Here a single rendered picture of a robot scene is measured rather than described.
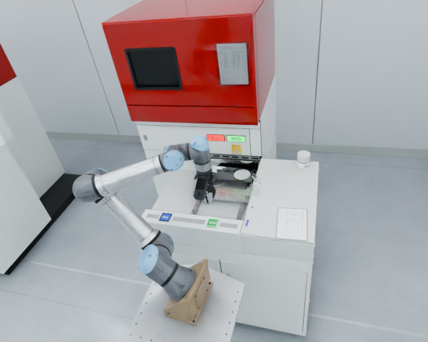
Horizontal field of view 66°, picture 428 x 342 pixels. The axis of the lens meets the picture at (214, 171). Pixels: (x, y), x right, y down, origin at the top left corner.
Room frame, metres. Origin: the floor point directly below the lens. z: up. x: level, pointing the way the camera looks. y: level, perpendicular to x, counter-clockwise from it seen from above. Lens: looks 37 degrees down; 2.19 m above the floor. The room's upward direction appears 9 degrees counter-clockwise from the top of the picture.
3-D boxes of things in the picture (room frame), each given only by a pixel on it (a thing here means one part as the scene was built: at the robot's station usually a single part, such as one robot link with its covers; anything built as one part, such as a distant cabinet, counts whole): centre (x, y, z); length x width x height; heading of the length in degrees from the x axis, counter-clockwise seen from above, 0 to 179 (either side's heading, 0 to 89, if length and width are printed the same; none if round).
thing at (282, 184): (1.31, -0.35, 0.89); 0.62 x 0.35 x 0.14; 159
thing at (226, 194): (1.50, -0.03, 0.87); 0.36 x 0.08 x 0.03; 69
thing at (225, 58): (2.11, -0.04, 1.52); 0.81 x 0.75 x 0.59; 69
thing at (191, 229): (1.23, 0.17, 0.89); 0.55 x 0.09 x 0.14; 69
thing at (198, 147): (1.19, 0.05, 1.41); 0.09 x 0.08 x 0.11; 88
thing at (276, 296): (1.41, -0.06, 0.41); 0.97 x 0.64 x 0.82; 69
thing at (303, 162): (1.51, -0.52, 1.01); 0.07 x 0.07 x 0.10
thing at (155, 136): (1.82, 0.07, 1.02); 0.82 x 0.03 x 0.40; 69
